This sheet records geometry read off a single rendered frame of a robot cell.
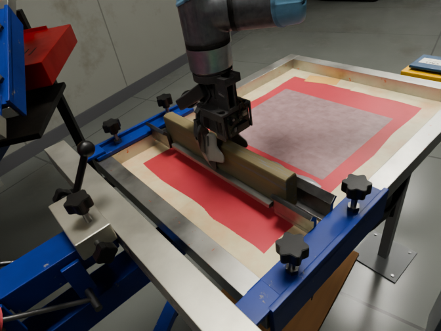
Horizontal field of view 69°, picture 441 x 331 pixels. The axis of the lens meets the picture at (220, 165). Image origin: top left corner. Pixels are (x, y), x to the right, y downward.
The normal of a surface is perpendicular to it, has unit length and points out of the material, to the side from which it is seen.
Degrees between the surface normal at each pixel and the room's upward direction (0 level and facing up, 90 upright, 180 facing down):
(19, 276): 0
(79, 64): 90
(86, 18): 90
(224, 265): 0
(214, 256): 0
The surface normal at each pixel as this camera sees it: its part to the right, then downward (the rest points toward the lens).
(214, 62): 0.26, 0.56
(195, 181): -0.15, -0.78
